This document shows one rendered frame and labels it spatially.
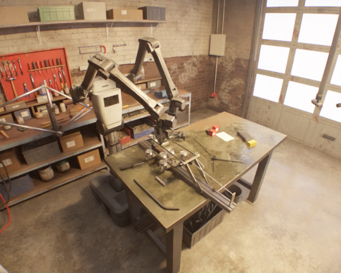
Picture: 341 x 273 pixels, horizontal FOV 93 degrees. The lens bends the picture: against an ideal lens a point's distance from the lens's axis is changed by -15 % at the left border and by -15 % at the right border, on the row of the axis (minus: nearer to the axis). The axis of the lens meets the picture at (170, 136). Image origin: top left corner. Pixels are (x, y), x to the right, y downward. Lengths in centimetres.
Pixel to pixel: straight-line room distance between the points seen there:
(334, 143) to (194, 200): 321
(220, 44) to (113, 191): 353
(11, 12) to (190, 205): 256
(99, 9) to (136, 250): 285
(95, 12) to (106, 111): 163
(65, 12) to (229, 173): 249
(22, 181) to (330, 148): 463
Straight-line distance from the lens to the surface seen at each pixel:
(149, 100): 109
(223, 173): 133
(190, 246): 191
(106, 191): 213
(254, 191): 231
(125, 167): 133
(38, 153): 251
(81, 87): 140
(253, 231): 219
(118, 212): 193
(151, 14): 326
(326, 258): 237
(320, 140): 401
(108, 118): 165
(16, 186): 271
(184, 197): 113
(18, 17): 270
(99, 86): 164
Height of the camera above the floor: 171
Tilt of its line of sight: 29 degrees down
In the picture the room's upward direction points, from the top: straight up
